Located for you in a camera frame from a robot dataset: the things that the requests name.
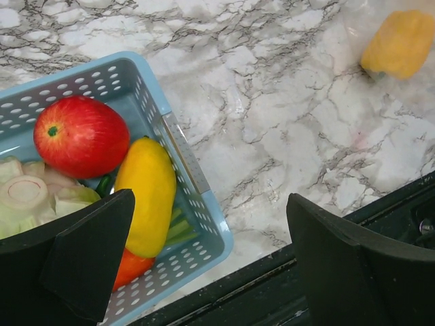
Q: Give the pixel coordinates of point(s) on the red apple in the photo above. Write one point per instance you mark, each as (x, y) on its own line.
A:
(81, 137)

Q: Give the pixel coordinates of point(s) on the clear zip top bag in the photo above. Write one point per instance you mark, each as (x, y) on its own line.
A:
(362, 20)

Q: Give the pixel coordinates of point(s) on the green white cabbage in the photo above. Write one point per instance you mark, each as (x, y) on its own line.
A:
(33, 194)

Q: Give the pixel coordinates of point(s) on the yellow mango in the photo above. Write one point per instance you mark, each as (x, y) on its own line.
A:
(147, 170)

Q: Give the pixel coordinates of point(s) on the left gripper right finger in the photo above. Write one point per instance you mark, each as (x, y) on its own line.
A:
(372, 267)

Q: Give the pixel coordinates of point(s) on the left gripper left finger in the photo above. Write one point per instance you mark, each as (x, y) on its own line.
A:
(63, 272)

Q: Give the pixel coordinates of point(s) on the green chili pepper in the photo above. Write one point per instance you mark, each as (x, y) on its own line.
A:
(103, 186)

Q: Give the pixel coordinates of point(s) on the yellow bell pepper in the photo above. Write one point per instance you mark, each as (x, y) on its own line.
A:
(401, 45)

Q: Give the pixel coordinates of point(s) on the orange carrot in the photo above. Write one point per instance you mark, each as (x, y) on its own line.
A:
(131, 267)

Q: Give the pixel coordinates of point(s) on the blue plastic basket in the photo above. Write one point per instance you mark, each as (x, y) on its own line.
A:
(125, 82)

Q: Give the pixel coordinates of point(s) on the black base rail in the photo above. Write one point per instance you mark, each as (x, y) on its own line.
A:
(266, 292)

